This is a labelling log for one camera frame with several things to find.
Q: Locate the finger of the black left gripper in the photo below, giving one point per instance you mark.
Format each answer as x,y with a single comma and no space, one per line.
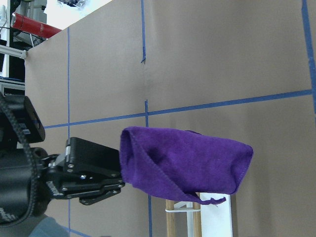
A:
90,189
82,156

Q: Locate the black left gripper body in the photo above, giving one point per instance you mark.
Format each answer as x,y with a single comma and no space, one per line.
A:
15,183

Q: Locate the purple microfiber towel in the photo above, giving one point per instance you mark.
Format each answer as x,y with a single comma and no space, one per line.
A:
182,165

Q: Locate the white wooden-bar towel rack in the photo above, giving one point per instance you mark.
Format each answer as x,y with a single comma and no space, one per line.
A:
202,220

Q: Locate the red cylinder bottle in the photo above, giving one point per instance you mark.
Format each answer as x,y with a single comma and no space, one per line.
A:
31,26

